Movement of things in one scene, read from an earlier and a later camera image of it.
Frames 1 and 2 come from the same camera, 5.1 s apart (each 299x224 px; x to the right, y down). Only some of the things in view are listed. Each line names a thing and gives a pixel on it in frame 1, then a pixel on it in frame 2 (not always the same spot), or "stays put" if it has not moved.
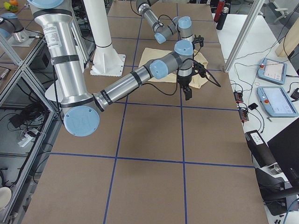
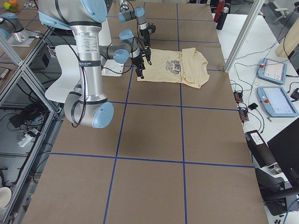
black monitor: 285,148 stays put
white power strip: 25,140 stays put
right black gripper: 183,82 to 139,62
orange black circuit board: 238,96 stays put
